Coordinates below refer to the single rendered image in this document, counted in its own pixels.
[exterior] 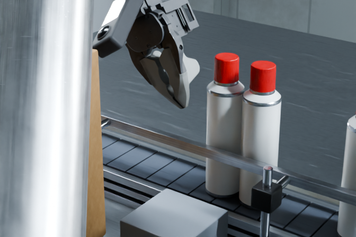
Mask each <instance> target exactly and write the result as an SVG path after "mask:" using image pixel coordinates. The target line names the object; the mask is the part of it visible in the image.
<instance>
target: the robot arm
mask: <svg viewBox="0 0 356 237"><path fill-rule="evenodd" d="M185 4H186V5H187V7H188V9H189V12H190V14H191V16H192V18H193V21H191V22H190V21H189V18H188V16H187V14H186V12H185V9H184V7H183V5H185ZM93 13H94V0H0V237H86V216H87V184H88V153H89V137H90V106H91V75H92V49H95V50H97V51H98V56H99V57H101V58H105V57H106V56H108V55H110V54H112V53H114V52H116V51H118V50H119V49H121V48H123V46H124V43H125V41H126V42H127V43H126V44H125V45H126V47H127V48H128V51H129V54H130V58H131V60H132V62H133V64H134V66H135V67H136V69H137V70H138V71H139V72H140V74H141V75H142V76H143V77H144V78H145V79H146V80H147V82H148V83H149V84H150V85H153V86H154V88H155V89H156V90H157V91H158V92H159V93H160V94H161V95H163V96H164V97H165V98H166V99H168V100H169V101H170V102H171V103H173V104H174V105H175V106H177V107H178V108H180V109H183V108H186V107H188V103H189V96H190V91H189V83H190V82H191V81H192V80H193V79H194V78H195V76H196V75H197V74H198V73H199V70H200V67H199V64H198V62H197V61H196V60H195V59H192V58H188V57H186V56H185V54H184V52H183V43H182V39H181V37H182V36H184V35H187V34H188V32H191V31H193V29H194V28H197V27H199V25H198V22H197V20H196V18H195V16H194V14H193V11H192V8H191V6H190V4H189V2H188V0H113V2H112V4H111V6H110V8H109V10H108V13H107V15H106V17H105V19H104V21H103V23H102V25H101V27H100V29H99V31H98V33H97V35H96V37H95V39H94V41H93ZM155 48H159V49H161V48H163V49H164V50H163V51H162V53H161V52H159V51H154V52H153V53H152V54H151V52H152V50H153V49H155Z"/></svg>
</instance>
